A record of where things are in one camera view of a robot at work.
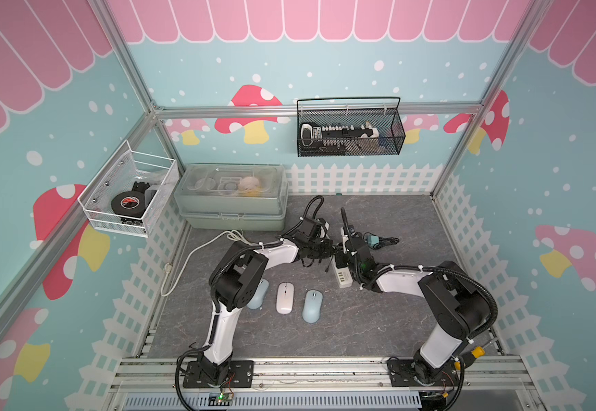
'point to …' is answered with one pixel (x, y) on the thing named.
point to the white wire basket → (156, 177)
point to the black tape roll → (128, 203)
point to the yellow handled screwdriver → (477, 352)
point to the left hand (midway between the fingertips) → (334, 254)
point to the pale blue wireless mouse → (313, 303)
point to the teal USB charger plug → (372, 240)
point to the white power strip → (343, 275)
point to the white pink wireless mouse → (285, 298)
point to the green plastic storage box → (232, 197)
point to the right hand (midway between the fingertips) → (337, 247)
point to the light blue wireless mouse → (261, 291)
